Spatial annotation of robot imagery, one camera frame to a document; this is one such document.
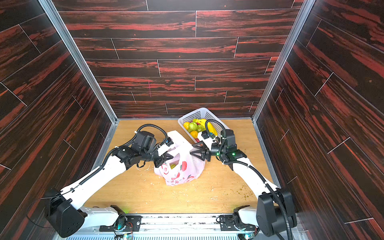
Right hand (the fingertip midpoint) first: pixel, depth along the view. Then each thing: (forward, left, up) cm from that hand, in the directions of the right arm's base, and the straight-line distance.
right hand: (194, 147), depth 77 cm
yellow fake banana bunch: (+27, -11, -15) cm, 33 cm away
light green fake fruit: (+25, +2, -12) cm, 28 cm away
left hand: (-4, +11, -2) cm, 12 cm away
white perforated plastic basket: (+42, -4, -15) cm, 45 cm away
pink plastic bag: (-9, +5, -5) cm, 11 cm away
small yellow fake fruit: (+29, +7, -15) cm, 33 cm away
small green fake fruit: (-9, +11, -5) cm, 15 cm away
